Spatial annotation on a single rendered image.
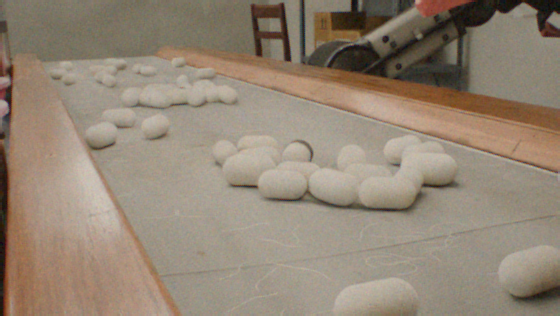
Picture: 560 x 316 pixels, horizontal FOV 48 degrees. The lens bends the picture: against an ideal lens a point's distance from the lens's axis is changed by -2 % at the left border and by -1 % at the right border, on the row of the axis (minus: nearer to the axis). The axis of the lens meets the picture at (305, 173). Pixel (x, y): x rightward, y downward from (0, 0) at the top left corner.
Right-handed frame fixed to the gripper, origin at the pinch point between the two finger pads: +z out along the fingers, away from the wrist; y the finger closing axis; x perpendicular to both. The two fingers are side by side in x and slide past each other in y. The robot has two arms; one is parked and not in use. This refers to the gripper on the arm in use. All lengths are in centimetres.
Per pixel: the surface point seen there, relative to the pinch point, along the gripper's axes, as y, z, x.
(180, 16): -493, -54, 67
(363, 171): 11.1, 15.4, 0.3
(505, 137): 5.8, 3.4, 10.7
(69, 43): -488, 27, 23
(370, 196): 14.5, 16.8, -0.2
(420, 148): 8.1, 10.5, 4.1
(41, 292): 23.8, 29.5, -13.0
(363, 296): 27.3, 21.7, -5.7
